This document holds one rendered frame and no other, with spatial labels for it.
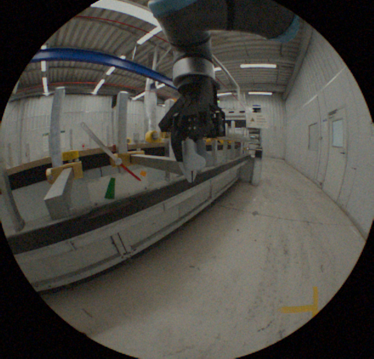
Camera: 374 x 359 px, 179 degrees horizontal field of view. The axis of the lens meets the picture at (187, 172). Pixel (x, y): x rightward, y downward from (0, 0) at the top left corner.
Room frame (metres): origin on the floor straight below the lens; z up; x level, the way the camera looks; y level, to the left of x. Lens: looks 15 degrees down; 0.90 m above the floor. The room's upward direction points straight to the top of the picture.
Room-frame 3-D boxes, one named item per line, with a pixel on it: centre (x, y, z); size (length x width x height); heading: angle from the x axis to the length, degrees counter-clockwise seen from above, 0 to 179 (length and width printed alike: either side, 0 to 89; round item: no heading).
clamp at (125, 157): (0.43, 0.23, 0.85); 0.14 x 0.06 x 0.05; 141
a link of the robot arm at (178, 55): (0.24, -0.01, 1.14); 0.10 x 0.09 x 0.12; 169
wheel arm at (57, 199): (0.20, 0.33, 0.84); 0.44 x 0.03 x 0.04; 51
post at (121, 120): (0.41, 0.25, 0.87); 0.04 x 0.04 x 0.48; 51
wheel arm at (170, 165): (0.40, 0.17, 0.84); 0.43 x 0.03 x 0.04; 51
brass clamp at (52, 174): (0.23, 0.39, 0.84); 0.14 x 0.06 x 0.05; 141
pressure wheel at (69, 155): (0.33, 0.48, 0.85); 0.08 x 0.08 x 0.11
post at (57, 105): (0.21, 0.41, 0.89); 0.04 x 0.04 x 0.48; 51
